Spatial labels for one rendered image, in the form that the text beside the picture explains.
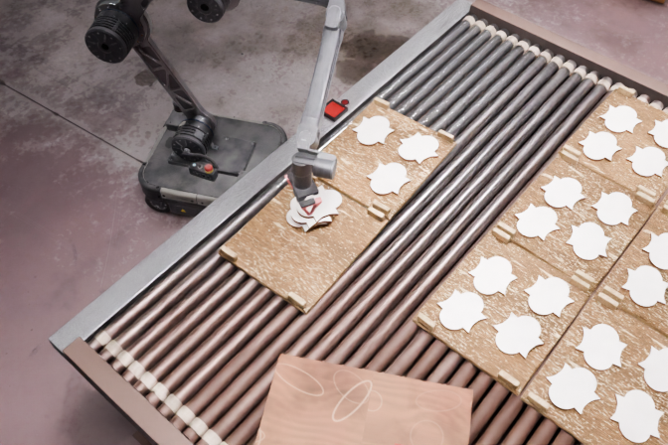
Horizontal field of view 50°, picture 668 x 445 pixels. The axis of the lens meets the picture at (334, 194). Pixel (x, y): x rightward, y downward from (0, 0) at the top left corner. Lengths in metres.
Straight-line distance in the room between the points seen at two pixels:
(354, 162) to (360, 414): 0.92
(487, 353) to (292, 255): 0.64
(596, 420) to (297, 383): 0.78
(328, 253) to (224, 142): 1.38
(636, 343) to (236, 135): 2.09
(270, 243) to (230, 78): 2.06
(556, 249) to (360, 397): 0.80
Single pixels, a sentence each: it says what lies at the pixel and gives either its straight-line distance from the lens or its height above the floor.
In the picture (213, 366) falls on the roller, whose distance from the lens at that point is 2.05.
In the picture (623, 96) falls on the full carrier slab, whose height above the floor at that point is 0.94.
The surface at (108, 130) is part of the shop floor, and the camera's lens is 4.00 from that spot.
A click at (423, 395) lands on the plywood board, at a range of 1.86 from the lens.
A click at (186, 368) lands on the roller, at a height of 0.92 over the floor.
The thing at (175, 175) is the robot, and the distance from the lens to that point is 3.37.
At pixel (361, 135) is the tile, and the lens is 2.47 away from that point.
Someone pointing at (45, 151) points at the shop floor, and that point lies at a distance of 4.01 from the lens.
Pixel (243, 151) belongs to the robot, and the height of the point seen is 0.26.
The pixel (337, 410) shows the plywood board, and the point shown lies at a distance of 1.83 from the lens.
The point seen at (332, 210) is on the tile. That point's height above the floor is 0.99.
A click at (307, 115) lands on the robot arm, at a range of 2.07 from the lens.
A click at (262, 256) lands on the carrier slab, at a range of 2.18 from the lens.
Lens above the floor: 2.74
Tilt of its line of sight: 51 degrees down
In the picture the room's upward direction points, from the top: 1 degrees counter-clockwise
